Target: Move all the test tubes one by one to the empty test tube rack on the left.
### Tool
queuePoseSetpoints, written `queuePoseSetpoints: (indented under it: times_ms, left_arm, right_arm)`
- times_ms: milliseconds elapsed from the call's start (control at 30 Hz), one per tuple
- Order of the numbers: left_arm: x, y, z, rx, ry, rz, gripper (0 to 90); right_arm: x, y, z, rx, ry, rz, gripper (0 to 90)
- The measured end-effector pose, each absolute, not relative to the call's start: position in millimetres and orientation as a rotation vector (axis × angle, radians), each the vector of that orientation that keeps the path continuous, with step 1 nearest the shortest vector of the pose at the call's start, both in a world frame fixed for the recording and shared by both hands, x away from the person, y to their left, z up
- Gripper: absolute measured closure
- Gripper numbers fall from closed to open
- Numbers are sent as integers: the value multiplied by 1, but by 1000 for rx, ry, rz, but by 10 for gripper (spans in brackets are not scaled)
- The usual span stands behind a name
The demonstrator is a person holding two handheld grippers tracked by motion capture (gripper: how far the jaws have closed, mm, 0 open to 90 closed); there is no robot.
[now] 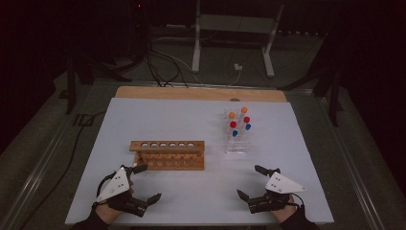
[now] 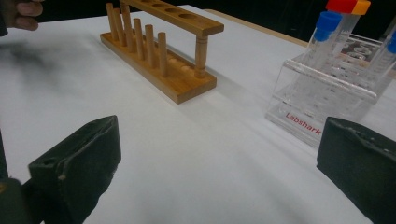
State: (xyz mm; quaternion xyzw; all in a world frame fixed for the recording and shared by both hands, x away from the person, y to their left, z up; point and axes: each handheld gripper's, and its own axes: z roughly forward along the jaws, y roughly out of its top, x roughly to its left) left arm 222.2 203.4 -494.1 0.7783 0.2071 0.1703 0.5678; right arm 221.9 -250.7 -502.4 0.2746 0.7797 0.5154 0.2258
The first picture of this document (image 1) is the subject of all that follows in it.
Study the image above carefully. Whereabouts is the white metal stand frame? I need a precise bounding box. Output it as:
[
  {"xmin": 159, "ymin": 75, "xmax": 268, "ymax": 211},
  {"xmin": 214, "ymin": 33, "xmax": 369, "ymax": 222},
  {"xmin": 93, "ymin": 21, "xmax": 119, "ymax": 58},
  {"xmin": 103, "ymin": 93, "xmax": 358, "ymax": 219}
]
[{"xmin": 191, "ymin": 0, "xmax": 285, "ymax": 79}]

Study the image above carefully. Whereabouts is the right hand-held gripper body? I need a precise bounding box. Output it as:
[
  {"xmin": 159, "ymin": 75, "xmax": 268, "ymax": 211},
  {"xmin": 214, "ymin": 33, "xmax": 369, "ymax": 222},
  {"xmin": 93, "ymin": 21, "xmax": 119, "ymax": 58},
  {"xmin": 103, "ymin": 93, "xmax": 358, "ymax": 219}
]
[{"xmin": 247, "ymin": 172, "xmax": 307, "ymax": 215}]

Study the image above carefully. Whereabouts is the right hand-held gripper cable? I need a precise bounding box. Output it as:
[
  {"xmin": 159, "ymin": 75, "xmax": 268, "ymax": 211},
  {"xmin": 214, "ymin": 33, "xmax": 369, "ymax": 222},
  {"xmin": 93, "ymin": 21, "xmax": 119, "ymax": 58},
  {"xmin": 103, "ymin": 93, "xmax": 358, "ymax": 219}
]
[{"xmin": 290, "ymin": 192, "xmax": 306, "ymax": 215}]

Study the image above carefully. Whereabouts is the clear plastic test tube rack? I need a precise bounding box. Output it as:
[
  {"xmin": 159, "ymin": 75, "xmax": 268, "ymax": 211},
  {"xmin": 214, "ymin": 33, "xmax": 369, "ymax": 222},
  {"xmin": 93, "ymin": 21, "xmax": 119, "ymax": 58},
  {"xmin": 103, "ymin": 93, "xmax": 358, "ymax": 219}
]
[{"xmin": 223, "ymin": 106, "xmax": 252, "ymax": 155}]

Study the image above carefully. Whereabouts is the person's left hand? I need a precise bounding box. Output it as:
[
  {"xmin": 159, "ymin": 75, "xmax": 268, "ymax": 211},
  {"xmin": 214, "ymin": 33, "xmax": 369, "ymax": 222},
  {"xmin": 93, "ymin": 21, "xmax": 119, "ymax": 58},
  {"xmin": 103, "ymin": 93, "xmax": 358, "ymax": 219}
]
[{"xmin": 95, "ymin": 202, "xmax": 124, "ymax": 225}]

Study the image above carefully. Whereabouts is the metal floor rail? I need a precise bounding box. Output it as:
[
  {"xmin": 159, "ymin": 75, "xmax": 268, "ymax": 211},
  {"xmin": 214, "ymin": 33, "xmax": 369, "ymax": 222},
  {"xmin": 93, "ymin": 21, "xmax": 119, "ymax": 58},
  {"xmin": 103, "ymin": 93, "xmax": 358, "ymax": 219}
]
[
  {"xmin": 0, "ymin": 95, "xmax": 92, "ymax": 230},
  {"xmin": 314, "ymin": 94, "xmax": 386, "ymax": 230}
]

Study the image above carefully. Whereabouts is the left hand-held gripper cable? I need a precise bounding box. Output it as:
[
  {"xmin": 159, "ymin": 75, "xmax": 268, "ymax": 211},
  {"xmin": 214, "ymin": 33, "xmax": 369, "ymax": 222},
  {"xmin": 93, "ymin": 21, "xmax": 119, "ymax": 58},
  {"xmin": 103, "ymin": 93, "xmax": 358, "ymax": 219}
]
[{"xmin": 95, "ymin": 166, "xmax": 135, "ymax": 200}]

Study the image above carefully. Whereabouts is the white plug with cable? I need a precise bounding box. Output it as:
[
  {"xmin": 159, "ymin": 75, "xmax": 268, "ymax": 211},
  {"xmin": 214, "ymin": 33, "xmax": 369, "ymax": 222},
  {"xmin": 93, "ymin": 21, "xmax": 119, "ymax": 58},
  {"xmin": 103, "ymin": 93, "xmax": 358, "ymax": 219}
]
[{"xmin": 228, "ymin": 62, "xmax": 244, "ymax": 86}]

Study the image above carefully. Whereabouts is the person's right hand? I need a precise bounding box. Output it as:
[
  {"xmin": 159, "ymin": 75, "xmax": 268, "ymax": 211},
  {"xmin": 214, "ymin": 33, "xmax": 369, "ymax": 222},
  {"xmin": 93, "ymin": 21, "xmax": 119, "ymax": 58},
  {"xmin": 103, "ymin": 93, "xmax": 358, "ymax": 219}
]
[{"xmin": 271, "ymin": 195, "xmax": 299, "ymax": 224}]

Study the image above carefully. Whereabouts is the black cable bundle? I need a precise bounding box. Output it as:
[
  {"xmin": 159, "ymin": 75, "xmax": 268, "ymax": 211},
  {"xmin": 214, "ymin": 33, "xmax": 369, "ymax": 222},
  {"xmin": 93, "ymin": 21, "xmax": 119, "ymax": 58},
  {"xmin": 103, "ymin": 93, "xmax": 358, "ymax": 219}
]
[{"xmin": 144, "ymin": 44, "xmax": 190, "ymax": 88}]

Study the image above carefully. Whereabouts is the hand-held gripper cable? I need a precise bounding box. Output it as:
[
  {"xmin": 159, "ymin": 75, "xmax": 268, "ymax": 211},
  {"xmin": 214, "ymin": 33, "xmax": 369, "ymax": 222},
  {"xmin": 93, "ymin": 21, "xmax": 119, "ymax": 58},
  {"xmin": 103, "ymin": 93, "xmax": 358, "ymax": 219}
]
[
  {"xmin": 95, "ymin": 166, "xmax": 135, "ymax": 200},
  {"xmin": 290, "ymin": 192, "xmax": 306, "ymax": 215}
]

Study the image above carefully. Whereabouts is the wooden test tube rack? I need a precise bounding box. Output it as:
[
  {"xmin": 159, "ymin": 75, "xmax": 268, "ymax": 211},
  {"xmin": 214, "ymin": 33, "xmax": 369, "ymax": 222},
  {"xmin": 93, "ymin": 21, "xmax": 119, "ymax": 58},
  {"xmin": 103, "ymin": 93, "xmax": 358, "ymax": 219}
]
[{"xmin": 128, "ymin": 140, "xmax": 206, "ymax": 172}]

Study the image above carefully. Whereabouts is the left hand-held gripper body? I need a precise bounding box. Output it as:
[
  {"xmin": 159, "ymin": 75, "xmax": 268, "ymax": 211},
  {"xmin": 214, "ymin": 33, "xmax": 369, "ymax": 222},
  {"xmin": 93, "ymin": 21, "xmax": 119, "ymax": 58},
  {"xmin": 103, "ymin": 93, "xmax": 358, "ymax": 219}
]
[{"xmin": 95, "ymin": 166, "xmax": 150, "ymax": 219}]

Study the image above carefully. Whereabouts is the black metal stand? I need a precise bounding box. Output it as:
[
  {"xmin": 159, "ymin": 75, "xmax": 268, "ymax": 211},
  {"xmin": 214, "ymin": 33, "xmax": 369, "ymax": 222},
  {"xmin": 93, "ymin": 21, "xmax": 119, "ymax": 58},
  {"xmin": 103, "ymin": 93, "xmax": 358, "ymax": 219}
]
[
  {"xmin": 277, "ymin": 63, "xmax": 345, "ymax": 127},
  {"xmin": 65, "ymin": 54, "xmax": 132, "ymax": 115}
]

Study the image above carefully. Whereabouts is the black floor cable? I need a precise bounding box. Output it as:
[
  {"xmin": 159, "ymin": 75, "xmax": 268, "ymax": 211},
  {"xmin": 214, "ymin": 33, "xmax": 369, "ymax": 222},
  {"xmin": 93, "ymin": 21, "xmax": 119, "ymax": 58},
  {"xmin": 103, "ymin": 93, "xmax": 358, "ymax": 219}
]
[{"xmin": 18, "ymin": 109, "xmax": 108, "ymax": 230}]

